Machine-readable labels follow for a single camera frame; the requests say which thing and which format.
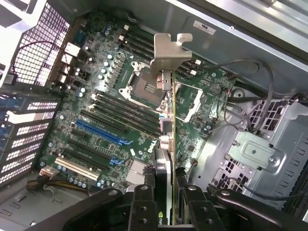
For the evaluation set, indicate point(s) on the blue expansion slot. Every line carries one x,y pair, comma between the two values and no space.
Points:
96,131

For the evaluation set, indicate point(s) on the coin cell battery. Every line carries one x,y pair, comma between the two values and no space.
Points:
214,88

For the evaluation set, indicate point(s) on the open black PC case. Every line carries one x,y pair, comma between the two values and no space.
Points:
156,14

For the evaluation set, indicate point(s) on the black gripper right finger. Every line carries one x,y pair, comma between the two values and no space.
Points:
202,216

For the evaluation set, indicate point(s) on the green motherboard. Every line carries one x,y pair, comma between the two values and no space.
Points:
190,131

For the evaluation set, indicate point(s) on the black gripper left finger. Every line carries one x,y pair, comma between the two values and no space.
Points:
142,211

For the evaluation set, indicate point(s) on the short black expansion slot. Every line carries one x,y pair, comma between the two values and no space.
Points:
79,133

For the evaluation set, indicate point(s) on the thin socket locking lever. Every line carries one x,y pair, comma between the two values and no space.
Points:
131,51

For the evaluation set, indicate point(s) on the silver chipset heatsink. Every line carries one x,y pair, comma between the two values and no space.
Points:
136,172

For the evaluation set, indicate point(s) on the white expansion slot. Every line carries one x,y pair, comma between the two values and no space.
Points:
77,168

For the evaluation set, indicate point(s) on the CPU socket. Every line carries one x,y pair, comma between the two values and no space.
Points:
142,86

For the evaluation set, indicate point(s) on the metal disk bay cage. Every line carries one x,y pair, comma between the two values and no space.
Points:
255,151

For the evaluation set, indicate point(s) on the long black expansion slot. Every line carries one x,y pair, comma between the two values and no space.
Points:
89,149
103,121
85,160

